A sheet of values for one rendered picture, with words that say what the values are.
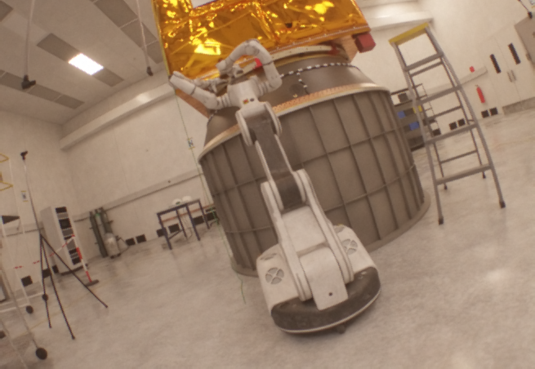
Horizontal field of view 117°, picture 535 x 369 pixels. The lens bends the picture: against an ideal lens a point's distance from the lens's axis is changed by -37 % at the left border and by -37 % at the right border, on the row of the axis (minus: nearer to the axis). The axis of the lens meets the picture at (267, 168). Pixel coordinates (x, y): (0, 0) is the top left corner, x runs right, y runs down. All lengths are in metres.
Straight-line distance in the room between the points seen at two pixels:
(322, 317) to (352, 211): 1.01
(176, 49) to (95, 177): 7.70
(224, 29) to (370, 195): 1.90
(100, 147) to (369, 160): 8.85
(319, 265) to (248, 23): 2.12
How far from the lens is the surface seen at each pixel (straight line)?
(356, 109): 2.06
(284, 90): 2.05
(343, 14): 2.65
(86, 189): 10.08
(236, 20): 2.57
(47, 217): 8.50
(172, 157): 8.23
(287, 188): 1.17
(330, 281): 1.07
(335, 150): 1.90
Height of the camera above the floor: 0.76
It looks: 2 degrees up
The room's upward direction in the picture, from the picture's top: 20 degrees counter-clockwise
